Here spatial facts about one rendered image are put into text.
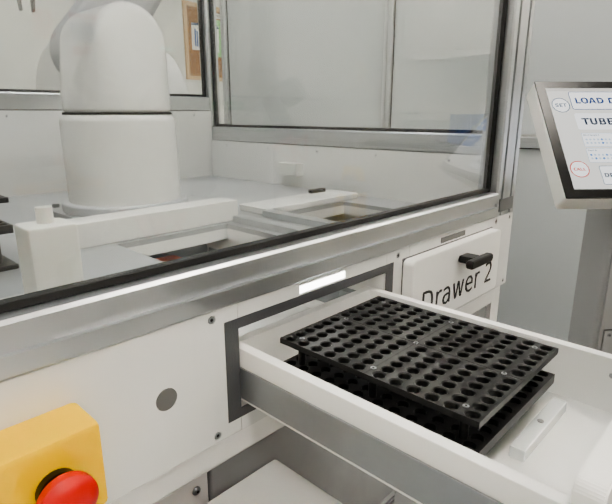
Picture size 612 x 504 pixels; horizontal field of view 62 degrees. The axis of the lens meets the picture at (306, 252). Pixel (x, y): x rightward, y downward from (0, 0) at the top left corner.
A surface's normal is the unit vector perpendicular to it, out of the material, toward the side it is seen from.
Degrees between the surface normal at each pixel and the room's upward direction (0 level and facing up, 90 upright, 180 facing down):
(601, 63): 90
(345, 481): 90
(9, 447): 0
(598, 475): 0
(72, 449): 90
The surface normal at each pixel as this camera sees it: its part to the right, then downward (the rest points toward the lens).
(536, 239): -0.61, 0.21
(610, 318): 0.04, 0.26
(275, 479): 0.00, -0.96
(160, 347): 0.72, 0.18
